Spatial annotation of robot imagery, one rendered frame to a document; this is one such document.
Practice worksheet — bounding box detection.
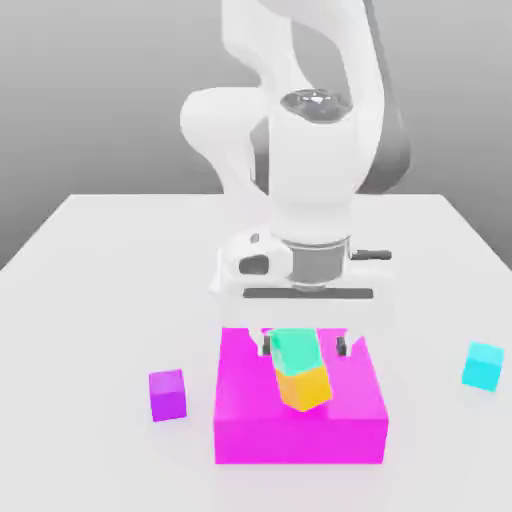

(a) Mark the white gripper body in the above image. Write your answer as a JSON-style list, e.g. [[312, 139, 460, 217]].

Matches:
[[222, 285, 392, 332]]

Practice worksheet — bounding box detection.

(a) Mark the small teal cube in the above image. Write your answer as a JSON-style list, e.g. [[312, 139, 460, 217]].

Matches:
[[267, 327, 326, 378]]

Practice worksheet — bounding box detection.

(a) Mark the small orange cube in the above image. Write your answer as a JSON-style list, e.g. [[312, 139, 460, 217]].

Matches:
[[274, 363, 334, 414]]

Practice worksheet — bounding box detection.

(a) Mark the small purple cube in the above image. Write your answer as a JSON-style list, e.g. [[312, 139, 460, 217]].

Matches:
[[148, 368, 188, 424]]

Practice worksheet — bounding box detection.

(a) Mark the small cyan cube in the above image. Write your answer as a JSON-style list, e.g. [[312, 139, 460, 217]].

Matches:
[[460, 340, 506, 394]]

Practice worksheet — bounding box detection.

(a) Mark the large magenta box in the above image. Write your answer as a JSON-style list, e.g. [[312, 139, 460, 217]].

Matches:
[[213, 326, 390, 466]]

